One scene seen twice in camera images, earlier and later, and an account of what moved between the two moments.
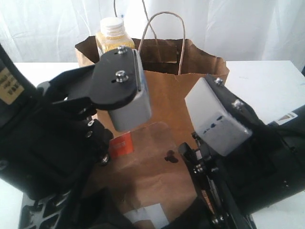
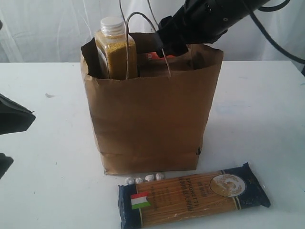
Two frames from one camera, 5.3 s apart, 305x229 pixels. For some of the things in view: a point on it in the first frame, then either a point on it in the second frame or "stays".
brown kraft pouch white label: x=147 y=178 → x=151 y=65
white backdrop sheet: x=47 y=31 stays
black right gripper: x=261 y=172 → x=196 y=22
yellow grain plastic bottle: x=112 y=35 stays
